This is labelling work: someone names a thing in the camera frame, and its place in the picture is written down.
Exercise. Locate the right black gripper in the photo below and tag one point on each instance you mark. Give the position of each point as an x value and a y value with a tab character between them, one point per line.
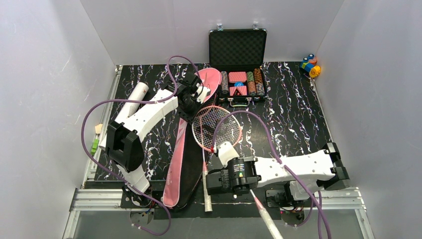
212	181

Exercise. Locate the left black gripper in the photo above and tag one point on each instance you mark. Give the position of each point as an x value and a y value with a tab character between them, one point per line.
191	95

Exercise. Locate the pink racket bag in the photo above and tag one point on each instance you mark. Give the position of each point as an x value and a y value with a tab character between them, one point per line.
185	168

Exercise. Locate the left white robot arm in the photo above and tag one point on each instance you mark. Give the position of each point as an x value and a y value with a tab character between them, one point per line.
123	140

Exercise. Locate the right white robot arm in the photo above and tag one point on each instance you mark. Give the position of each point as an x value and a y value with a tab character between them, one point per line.
303	175

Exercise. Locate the black poker chip case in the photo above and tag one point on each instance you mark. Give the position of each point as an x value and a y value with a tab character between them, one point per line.
239	50

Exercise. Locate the colourful toy blocks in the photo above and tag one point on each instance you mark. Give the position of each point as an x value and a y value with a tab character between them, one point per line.
309	65

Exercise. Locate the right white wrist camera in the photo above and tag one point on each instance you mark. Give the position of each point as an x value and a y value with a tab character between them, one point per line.
226	153

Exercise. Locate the green clip on rail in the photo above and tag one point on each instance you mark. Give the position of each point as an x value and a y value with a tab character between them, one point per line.
94	146

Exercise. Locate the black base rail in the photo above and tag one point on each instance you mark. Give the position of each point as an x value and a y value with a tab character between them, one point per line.
109	196

